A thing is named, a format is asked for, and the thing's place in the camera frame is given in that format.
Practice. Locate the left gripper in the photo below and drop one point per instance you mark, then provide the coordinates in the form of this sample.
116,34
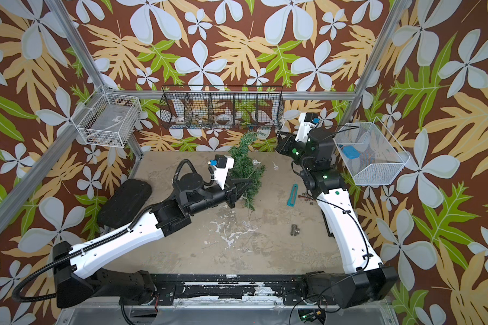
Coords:
231,193

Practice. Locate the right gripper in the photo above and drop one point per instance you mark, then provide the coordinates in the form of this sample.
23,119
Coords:
288,147

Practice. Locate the small green christmas tree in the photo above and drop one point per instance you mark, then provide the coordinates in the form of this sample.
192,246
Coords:
245,169

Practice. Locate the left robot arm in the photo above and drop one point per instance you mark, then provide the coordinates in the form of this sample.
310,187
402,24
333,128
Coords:
79,270

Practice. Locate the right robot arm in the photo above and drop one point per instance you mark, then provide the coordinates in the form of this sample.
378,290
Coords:
365,277

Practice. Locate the teal plastic tool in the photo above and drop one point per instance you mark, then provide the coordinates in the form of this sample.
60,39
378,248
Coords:
291,202

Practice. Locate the blue object in basket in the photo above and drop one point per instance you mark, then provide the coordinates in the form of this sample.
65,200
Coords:
350,152

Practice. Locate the small metal fitting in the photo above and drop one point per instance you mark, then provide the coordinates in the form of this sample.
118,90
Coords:
294,230

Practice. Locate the black zipper case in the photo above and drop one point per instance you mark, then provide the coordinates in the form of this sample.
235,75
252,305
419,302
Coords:
124,205

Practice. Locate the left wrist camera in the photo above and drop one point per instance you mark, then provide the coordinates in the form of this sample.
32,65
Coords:
219,169

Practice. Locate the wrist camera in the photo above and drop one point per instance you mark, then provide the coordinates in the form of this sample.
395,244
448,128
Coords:
219,169
307,121

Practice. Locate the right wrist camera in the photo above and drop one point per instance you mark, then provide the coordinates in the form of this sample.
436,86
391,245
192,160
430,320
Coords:
307,121

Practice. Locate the black wire basket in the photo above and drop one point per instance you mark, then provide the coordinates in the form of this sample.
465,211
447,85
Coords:
222,107

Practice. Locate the white wire basket right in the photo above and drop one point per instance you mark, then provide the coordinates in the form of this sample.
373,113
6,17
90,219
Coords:
382,156

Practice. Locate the white wire basket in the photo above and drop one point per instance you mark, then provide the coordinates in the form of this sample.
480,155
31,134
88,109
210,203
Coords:
382,156
107,118

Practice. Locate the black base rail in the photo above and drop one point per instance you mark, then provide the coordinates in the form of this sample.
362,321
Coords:
286,290

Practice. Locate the white wire basket left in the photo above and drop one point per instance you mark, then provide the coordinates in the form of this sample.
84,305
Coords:
107,118

